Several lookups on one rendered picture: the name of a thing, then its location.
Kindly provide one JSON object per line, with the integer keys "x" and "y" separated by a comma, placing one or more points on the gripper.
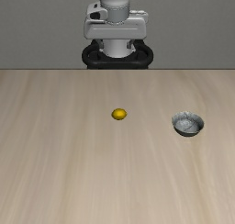
{"x": 116, "y": 30}

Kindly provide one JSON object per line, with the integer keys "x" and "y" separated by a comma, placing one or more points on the yellow lemon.
{"x": 119, "y": 114}

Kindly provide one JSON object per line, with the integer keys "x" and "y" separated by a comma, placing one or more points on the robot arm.
{"x": 115, "y": 7}

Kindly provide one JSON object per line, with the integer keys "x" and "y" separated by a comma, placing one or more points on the grey metal bowl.
{"x": 187, "y": 125}

